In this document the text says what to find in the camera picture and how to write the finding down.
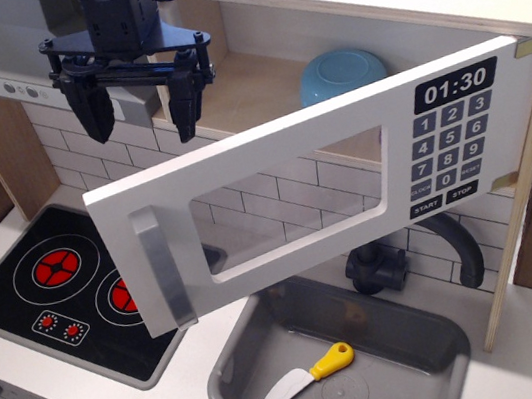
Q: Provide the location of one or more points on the grey range hood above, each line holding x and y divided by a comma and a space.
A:
24, 24

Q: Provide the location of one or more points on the black toy stovetop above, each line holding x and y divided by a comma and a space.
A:
61, 295

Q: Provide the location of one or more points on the yellow handled toy knife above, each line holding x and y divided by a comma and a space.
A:
339, 356

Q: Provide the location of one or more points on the grey toy sink basin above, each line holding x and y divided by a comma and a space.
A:
301, 339

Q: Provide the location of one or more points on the dark grey toy faucet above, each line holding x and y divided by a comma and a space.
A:
438, 247

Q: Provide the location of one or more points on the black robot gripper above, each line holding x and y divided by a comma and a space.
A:
126, 43

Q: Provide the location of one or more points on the light blue bowl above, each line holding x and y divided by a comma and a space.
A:
338, 72

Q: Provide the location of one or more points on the white toy microwave door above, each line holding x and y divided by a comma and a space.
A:
217, 224

